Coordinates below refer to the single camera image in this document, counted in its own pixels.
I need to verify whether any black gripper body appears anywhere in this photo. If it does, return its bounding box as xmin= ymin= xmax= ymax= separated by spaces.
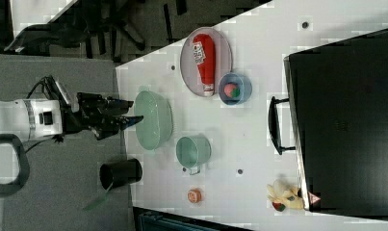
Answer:
xmin=63 ymin=92 xmax=121 ymax=141

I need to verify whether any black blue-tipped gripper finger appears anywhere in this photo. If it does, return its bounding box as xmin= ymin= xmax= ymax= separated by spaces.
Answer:
xmin=108 ymin=98 xmax=134 ymax=109
xmin=119 ymin=115 xmax=143 ymax=130

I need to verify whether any black oven door handle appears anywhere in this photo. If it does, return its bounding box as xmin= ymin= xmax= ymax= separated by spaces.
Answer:
xmin=268 ymin=96 xmax=296 ymax=155

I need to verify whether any black toaster oven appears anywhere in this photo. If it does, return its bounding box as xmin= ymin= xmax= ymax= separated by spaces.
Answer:
xmin=284 ymin=28 xmax=388 ymax=220

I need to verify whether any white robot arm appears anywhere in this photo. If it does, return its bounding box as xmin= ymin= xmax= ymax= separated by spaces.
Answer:
xmin=0 ymin=92 xmax=143 ymax=197

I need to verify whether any green perforated colander basket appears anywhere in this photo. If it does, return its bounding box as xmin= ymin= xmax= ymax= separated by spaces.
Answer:
xmin=134 ymin=90 xmax=173 ymax=150

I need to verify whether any green mug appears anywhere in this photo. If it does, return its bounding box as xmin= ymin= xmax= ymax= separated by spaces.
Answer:
xmin=175 ymin=134 xmax=212 ymax=175

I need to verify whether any green marker pen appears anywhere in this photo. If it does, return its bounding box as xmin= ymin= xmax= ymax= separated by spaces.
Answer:
xmin=83 ymin=185 xmax=113 ymax=211

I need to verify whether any orange slice toy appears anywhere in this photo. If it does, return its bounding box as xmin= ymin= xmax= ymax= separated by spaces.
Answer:
xmin=187 ymin=189 xmax=202 ymax=203

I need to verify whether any red ketchup bottle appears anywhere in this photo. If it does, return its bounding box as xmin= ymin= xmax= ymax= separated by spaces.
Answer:
xmin=193 ymin=34 xmax=216 ymax=97

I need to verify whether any pink green toy fruit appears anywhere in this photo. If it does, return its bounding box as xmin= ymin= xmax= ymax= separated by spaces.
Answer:
xmin=223 ymin=83 xmax=240 ymax=98

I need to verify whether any grey round plate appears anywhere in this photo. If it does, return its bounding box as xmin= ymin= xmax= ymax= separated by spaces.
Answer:
xmin=180 ymin=27 xmax=232 ymax=97

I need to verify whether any blue small bowl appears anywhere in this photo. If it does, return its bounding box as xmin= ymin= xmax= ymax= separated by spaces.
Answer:
xmin=219 ymin=72 xmax=252 ymax=105

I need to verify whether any black cylinder post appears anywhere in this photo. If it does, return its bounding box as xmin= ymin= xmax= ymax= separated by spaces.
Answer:
xmin=99 ymin=159 xmax=142 ymax=190

